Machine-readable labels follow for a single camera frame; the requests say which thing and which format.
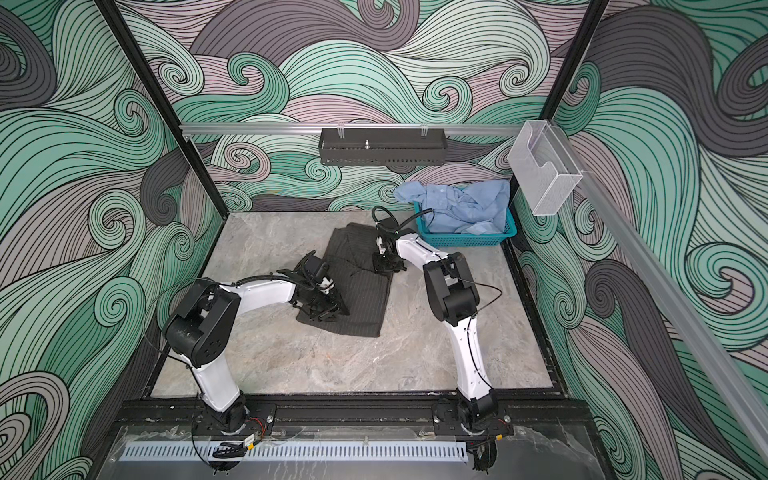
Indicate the light blue shirt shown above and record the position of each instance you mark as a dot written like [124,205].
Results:
[478,209]

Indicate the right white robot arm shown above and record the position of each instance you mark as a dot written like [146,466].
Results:
[454,300]

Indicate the aluminium rail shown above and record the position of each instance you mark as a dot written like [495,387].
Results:
[277,128]
[739,395]

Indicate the white slotted cable duct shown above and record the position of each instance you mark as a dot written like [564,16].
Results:
[312,451]

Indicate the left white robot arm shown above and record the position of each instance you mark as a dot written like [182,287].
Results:
[200,328]

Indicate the aluminium back rail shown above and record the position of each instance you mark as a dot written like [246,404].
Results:
[277,128]

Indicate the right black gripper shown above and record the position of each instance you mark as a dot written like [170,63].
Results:
[380,269]

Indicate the dark grey pinstripe shirt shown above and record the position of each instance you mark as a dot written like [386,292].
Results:
[364,291]

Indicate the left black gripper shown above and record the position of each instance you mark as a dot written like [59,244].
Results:
[335,307]

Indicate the black perforated wall tray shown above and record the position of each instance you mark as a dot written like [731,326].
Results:
[400,147]

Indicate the teal plastic basket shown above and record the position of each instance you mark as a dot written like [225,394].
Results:
[462,240]

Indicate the clear plastic wall bin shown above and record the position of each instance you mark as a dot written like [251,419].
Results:
[545,165]

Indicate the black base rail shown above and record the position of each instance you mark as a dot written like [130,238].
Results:
[445,413]

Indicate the aluminium right rail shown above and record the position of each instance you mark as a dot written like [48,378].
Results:
[739,395]

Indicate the black left corner post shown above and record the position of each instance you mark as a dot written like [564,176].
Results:
[120,30]

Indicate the black right corner post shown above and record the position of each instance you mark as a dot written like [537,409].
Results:
[574,55]

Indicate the black corner post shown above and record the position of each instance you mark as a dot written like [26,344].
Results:
[120,30]
[574,55]

